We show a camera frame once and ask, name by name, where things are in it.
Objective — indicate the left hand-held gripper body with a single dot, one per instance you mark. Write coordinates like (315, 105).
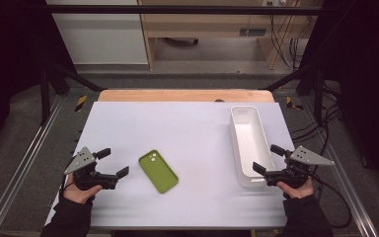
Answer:
(80, 161)

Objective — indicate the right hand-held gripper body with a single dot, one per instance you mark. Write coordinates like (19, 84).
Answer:
(297, 174)

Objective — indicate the white plastic storage box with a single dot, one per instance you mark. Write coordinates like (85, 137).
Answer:
(250, 141)

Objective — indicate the green phone case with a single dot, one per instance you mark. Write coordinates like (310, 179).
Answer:
(158, 171)

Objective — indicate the person's right hand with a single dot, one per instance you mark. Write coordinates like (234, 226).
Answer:
(297, 193)

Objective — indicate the person's left hand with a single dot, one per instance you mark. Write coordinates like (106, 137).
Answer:
(79, 196)

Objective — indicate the yellow black floor tape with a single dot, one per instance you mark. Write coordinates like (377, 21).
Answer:
(81, 103)
(289, 102)

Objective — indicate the black metal stand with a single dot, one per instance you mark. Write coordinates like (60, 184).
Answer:
(45, 98)
(318, 98)

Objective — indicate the white table sheet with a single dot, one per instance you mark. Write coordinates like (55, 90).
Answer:
(184, 138)

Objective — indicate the dark round table grommet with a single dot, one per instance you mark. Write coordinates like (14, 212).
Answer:
(219, 100)

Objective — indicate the white cabinet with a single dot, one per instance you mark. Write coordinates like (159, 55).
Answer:
(102, 39)

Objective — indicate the black curtain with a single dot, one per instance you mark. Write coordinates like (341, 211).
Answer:
(6, 49)
(368, 65)

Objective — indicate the wooden desk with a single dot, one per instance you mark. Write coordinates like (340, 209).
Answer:
(210, 24)

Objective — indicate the white power strip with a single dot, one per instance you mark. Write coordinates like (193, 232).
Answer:
(273, 2)

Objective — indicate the aluminium rail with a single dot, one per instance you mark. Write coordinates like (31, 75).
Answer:
(353, 200)
(24, 164)

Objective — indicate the black horizontal frame bar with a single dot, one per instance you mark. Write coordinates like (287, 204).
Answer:
(177, 10)

